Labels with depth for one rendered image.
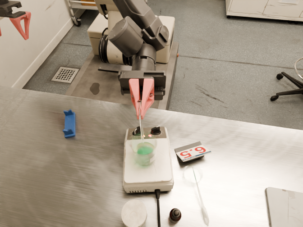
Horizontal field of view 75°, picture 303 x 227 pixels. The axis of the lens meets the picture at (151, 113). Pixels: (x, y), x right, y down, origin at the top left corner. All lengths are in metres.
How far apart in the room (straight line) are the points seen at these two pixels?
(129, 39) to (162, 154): 0.30
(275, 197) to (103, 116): 0.58
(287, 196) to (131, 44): 0.56
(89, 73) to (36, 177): 0.96
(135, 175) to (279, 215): 0.38
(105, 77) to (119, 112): 0.74
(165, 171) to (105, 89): 0.94
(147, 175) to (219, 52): 1.96
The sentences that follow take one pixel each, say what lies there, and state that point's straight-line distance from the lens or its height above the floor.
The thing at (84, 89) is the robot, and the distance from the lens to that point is 1.40.
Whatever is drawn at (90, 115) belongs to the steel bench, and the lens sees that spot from 0.75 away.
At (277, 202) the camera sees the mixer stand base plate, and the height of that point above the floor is 0.76.
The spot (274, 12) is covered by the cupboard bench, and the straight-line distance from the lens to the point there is 3.01.
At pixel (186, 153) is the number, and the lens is 0.62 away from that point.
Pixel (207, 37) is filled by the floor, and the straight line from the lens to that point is 2.54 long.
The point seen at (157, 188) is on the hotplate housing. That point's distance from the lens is 0.56.
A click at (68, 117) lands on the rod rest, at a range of 0.75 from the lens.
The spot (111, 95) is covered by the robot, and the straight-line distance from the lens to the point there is 1.31.
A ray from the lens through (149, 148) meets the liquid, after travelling 0.51.
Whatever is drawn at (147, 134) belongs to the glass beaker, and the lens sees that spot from 0.48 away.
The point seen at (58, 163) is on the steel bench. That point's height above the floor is 0.75.
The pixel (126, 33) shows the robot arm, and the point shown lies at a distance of 0.45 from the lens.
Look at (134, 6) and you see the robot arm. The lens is 0.52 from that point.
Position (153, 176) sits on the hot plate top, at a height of 0.84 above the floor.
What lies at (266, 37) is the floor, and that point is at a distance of 2.77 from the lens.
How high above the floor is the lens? 1.32
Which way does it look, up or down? 53 degrees down
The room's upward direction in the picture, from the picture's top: 1 degrees counter-clockwise
